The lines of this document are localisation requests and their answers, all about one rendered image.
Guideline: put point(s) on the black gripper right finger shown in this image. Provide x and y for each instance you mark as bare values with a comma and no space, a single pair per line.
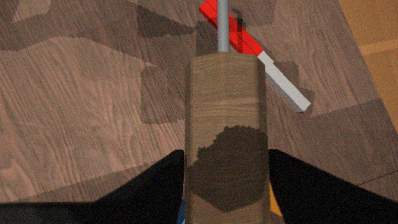
306,194

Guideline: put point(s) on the orange flat bar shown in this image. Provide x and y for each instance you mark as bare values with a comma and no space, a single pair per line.
273,205

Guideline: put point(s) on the blue cube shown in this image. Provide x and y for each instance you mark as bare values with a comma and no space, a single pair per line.
181,215

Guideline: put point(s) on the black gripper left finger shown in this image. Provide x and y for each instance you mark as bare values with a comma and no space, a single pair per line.
152,197

